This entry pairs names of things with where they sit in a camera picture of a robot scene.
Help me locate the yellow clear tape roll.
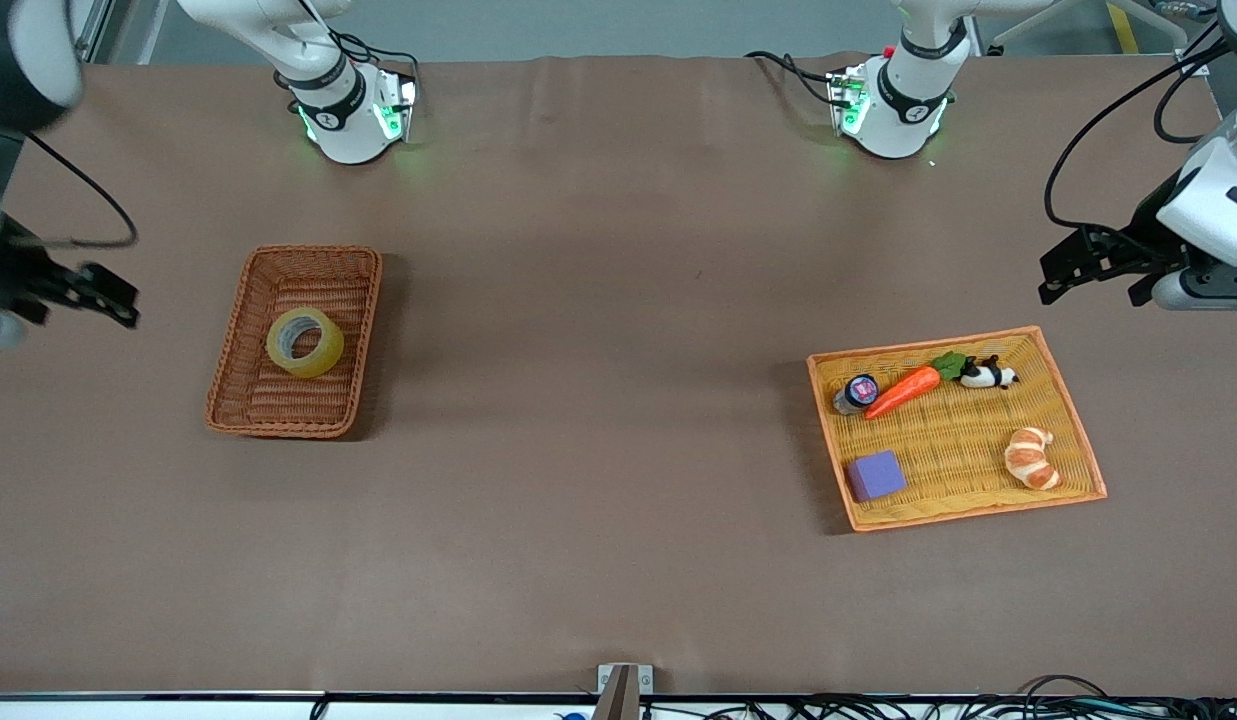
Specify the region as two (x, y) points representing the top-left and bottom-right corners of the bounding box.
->
(266, 307), (345, 379)

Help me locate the brown wicker basket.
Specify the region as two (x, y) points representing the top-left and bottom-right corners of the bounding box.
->
(204, 245), (384, 440)

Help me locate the orange wicker basket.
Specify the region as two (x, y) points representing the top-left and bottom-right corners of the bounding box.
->
(806, 325), (1108, 532)

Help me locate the black white panda toy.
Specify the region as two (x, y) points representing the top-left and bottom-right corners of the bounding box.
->
(958, 353), (1020, 389)

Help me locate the toy croissant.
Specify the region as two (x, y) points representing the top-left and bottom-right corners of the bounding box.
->
(1004, 426), (1063, 491)

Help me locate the orange toy carrot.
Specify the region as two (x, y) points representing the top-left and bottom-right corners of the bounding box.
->
(863, 350), (969, 419)

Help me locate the small can with blue lid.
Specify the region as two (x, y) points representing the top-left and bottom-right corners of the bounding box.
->
(832, 372), (880, 414)

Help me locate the left base connector plate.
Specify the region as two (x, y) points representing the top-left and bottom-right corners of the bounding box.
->
(828, 68), (871, 138)

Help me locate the base connector plate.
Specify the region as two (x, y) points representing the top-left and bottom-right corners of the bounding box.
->
(828, 68), (871, 138)
(373, 72), (419, 143)

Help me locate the purple block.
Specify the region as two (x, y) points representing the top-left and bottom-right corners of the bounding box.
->
(845, 450), (908, 503)

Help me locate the right base connector plate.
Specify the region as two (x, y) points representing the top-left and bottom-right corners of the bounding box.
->
(373, 72), (419, 143)

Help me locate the brown table cover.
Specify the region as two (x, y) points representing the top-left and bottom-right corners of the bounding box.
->
(0, 55), (1237, 696)

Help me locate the grey brown pole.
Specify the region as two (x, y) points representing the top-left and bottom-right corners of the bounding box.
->
(591, 668), (639, 720)

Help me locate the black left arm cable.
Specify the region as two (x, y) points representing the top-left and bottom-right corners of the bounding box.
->
(1042, 40), (1234, 233)

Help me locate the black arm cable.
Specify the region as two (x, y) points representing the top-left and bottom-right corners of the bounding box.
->
(1042, 40), (1234, 233)
(23, 130), (139, 249)

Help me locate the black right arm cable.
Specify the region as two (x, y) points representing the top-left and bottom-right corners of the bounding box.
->
(23, 130), (139, 249)

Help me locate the aluminium frame profile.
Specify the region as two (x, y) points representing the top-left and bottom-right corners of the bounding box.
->
(1173, 0), (1237, 79)
(73, 0), (114, 63)

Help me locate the black left base cable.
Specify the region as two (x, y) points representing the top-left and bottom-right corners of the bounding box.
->
(746, 50), (839, 106)

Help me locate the black base cable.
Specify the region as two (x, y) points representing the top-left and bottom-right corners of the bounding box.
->
(746, 50), (839, 106)
(288, 0), (421, 86)

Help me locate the black right base cable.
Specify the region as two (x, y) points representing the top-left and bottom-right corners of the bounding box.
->
(288, 0), (421, 86)

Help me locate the white table edge rail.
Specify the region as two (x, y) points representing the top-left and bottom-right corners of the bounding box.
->
(0, 692), (1237, 720)

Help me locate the black cable bundle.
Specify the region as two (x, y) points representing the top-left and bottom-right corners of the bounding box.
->
(638, 675), (1237, 720)

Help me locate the metal table edge bracket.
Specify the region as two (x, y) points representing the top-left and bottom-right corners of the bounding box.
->
(597, 664), (654, 696)

